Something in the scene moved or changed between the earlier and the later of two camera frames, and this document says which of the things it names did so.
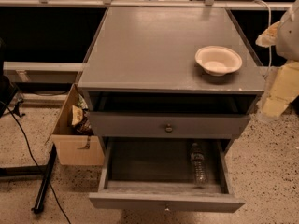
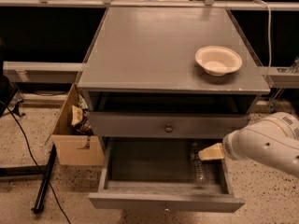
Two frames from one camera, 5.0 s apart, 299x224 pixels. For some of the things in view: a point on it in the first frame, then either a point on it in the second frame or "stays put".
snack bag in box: x=78 y=114 stays put
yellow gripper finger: x=268 y=36 → x=234 y=149
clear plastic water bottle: x=197 y=158 stays put
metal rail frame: x=42 y=72 stays put
